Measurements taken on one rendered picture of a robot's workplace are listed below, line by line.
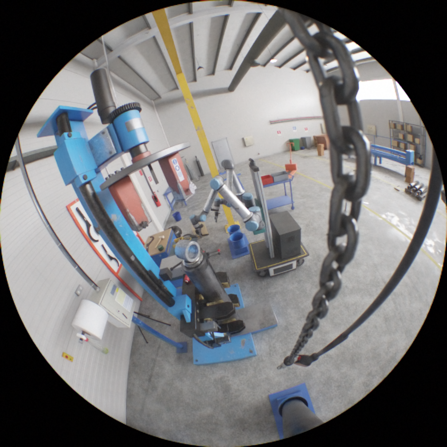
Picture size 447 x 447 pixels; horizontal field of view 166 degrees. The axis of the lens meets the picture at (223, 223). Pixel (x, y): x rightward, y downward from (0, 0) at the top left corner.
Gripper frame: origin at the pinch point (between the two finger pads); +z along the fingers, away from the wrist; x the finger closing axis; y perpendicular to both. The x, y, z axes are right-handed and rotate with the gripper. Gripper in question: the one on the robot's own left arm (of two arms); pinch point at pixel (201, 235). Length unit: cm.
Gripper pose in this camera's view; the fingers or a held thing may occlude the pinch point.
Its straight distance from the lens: 220.6
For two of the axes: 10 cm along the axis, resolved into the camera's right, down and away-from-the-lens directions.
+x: -1.1, 5.5, -8.3
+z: 2.9, 8.1, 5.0
